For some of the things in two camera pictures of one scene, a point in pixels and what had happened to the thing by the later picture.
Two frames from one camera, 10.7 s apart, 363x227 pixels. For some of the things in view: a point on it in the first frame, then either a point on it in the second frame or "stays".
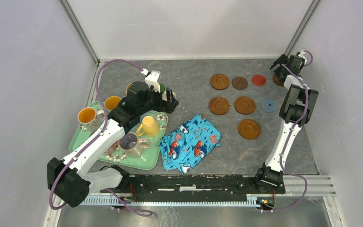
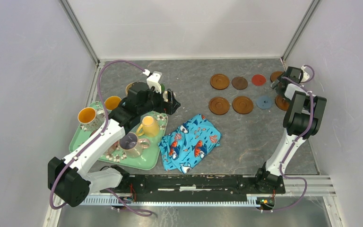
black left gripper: x=171 y=103 stays
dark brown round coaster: x=239 y=82 stays
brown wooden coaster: x=249 y=129 -> x=281 y=103
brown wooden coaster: x=219 y=105 stays
